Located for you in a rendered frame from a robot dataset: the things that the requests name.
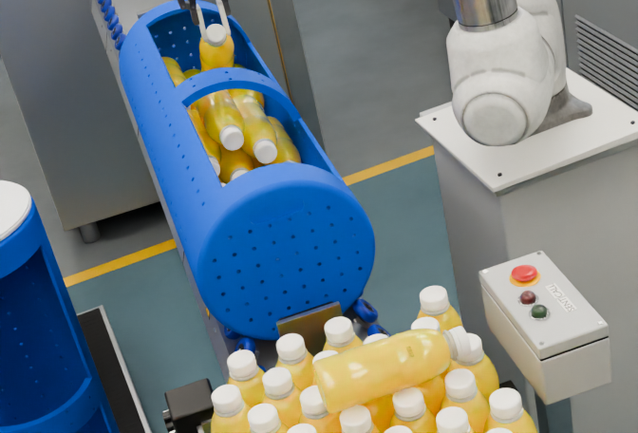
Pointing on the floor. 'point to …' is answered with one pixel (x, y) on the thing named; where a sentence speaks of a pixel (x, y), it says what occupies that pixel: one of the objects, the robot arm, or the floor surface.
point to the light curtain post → (289, 40)
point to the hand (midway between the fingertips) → (212, 20)
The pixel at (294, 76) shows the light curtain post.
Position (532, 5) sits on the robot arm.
